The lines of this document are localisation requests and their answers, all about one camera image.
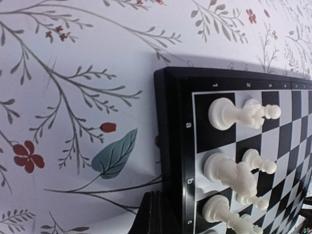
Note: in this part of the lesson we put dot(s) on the white bishop piece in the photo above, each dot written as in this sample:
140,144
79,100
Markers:
217,209

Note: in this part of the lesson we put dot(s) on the white pawn piece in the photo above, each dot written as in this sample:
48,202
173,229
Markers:
272,111
254,161
259,202

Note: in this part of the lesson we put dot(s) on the white rook piece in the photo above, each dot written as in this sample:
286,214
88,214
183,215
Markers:
223,114

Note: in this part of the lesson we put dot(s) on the white knight piece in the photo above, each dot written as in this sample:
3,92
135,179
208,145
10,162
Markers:
220,168

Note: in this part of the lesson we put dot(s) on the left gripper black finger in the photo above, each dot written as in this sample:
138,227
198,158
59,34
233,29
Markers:
155,216

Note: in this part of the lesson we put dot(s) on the black and grey chessboard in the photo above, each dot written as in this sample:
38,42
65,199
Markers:
187,139

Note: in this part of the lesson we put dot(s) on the floral patterned table mat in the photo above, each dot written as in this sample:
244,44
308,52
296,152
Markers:
79,141

